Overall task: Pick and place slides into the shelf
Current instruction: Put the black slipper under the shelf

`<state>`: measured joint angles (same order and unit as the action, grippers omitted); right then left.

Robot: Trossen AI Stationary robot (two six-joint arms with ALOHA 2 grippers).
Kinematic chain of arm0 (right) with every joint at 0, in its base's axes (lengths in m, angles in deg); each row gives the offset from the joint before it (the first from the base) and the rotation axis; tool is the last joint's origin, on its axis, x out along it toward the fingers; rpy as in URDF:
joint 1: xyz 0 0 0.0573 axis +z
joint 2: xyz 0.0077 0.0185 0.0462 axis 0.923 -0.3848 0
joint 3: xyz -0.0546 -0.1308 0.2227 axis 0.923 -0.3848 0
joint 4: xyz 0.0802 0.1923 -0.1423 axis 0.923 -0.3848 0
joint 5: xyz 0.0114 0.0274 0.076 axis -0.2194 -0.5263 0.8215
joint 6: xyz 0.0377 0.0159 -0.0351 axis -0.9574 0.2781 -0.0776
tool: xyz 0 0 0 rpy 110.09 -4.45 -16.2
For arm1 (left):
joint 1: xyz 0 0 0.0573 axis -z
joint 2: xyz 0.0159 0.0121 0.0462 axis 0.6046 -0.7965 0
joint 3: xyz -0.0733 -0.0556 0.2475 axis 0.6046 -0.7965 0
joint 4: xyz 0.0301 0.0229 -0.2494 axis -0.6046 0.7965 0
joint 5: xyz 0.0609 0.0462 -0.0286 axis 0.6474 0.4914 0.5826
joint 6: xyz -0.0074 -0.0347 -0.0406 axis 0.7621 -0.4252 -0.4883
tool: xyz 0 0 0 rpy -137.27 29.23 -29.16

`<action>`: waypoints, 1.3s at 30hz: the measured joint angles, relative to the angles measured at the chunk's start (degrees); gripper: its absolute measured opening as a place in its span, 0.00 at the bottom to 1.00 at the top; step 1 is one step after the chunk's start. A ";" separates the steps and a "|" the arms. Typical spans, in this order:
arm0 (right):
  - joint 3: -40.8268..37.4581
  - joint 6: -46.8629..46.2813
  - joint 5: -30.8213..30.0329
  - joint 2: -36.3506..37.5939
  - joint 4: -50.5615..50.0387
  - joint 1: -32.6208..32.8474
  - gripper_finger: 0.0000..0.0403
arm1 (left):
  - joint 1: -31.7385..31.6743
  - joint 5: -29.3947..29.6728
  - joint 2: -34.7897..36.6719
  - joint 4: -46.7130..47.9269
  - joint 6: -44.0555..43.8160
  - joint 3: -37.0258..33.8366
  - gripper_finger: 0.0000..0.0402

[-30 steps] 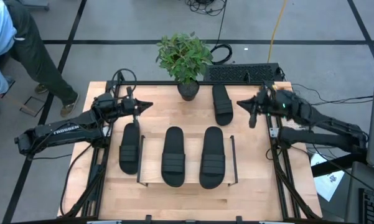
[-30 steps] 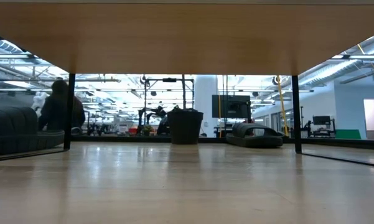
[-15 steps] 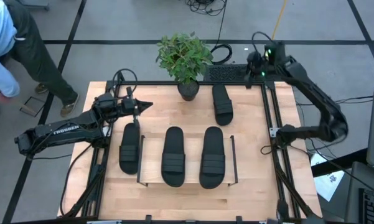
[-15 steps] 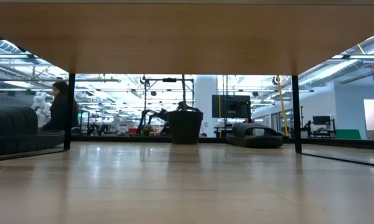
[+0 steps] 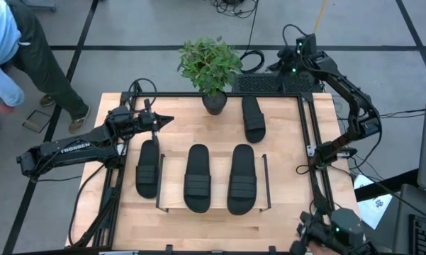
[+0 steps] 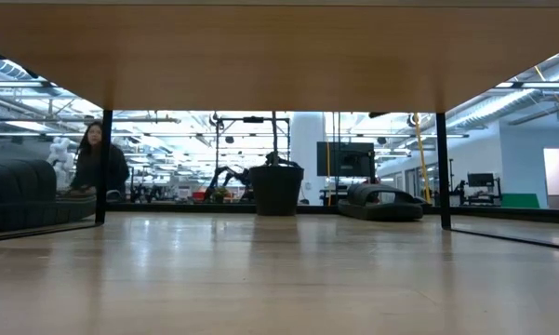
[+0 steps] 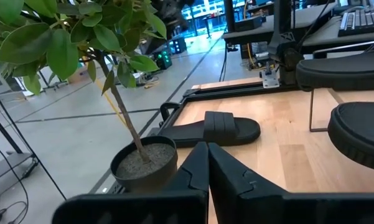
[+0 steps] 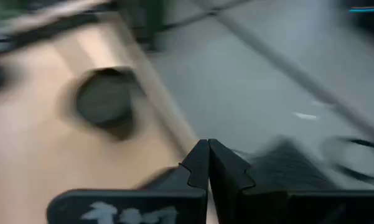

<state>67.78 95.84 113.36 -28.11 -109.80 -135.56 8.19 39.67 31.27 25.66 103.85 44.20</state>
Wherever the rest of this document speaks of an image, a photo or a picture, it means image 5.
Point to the black perforated metal case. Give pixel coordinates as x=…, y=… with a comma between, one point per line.
x=258, y=83

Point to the person's hand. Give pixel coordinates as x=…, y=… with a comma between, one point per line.
x=317, y=249

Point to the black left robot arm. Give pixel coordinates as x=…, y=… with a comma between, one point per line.
x=74, y=148

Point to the black rubber slide sandal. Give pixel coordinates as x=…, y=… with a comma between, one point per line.
x=197, y=170
x=253, y=120
x=242, y=170
x=147, y=170

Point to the black clamp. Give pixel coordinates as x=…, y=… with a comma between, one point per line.
x=272, y=249
x=169, y=249

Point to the black aluminium table frame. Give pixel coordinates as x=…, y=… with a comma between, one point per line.
x=170, y=94

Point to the grey desk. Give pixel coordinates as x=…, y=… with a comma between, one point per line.
x=404, y=226

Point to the white printed paper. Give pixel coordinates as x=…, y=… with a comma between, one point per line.
x=375, y=209

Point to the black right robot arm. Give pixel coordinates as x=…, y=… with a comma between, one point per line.
x=347, y=88

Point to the wooden shelf black metal frame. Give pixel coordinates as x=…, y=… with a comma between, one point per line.
x=219, y=184

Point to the black keyboard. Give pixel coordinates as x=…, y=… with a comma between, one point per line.
x=425, y=237

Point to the grey table foot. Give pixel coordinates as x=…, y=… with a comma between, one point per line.
x=39, y=4

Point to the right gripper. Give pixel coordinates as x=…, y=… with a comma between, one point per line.
x=292, y=60

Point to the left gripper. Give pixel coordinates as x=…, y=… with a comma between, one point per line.
x=147, y=120

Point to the person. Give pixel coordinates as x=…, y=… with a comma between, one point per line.
x=39, y=53

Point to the green plant in black pot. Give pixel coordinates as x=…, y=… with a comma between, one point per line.
x=209, y=67

